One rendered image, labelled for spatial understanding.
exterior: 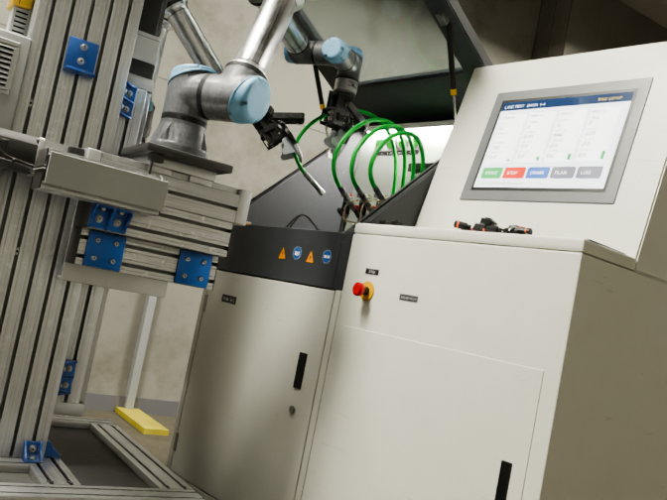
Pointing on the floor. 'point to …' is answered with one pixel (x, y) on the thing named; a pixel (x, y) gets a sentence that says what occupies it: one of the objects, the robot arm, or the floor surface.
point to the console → (508, 331)
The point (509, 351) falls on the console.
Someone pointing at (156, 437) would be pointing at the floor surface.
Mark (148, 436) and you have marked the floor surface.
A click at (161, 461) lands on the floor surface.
